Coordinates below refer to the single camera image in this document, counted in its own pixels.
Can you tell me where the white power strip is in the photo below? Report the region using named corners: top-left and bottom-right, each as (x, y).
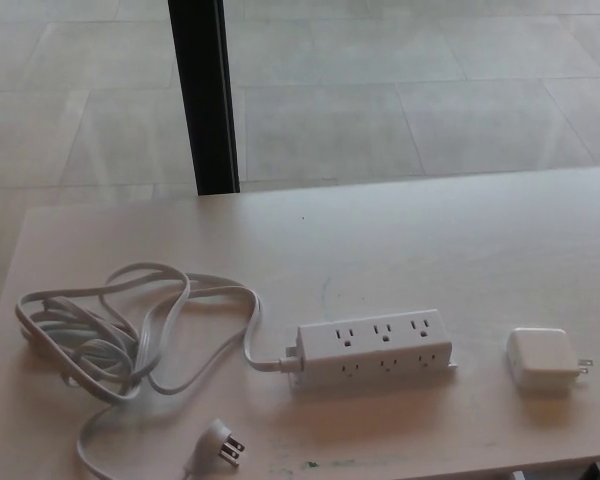
top-left (283, 308), bottom-right (460, 396)

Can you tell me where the black vertical post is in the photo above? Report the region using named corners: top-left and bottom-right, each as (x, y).
top-left (168, 0), bottom-right (241, 196)

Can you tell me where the white flat power cord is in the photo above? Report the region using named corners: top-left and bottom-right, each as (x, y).
top-left (13, 263), bottom-right (296, 480)

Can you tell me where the white square charger adapter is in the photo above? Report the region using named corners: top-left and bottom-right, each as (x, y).
top-left (504, 327), bottom-right (595, 401)

